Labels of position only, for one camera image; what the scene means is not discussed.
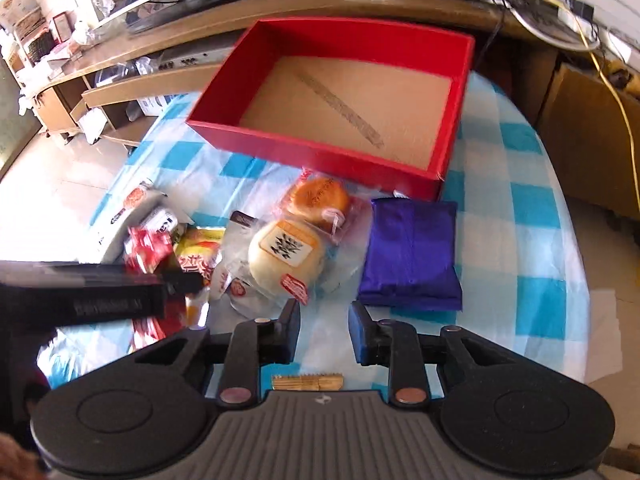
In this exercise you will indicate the white Kaprons wafer pack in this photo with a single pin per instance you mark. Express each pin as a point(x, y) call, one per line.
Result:
point(164, 220)

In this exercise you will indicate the white round bun pack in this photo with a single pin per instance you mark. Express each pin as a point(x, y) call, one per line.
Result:
point(287, 260)

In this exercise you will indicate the yellow dried mango bag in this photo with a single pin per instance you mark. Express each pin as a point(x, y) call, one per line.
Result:
point(197, 251)

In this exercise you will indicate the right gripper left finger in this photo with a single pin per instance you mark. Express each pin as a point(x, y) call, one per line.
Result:
point(253, 345)

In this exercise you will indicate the blue white checkered tablecloth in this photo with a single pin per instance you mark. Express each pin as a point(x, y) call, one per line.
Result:
point(495, 254)

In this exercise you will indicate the white chicken snack pouch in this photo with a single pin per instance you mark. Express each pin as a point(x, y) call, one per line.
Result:
point(231, 262)

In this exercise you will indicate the white box under shelf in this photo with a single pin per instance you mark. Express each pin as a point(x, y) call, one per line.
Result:
point(154, 106)

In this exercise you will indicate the purple foil snack pack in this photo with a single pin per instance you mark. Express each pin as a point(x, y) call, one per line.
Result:
point(409, 262)

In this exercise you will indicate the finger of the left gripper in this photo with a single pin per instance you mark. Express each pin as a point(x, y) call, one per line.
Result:
point(182, 283)

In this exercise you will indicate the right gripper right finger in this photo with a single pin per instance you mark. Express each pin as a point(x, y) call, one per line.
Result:
point(394, 345)

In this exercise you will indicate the white noodle snack bag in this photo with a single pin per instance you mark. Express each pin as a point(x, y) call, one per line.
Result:
point(109, 233)

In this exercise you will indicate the red cardboard box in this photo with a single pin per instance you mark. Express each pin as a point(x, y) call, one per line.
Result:
point(373, 102)

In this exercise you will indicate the orange meat floss cake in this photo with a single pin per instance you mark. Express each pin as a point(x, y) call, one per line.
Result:
point(322, 202)

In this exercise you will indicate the red Trolli gummy bag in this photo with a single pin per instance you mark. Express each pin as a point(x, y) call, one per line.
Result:
point(150, 252)

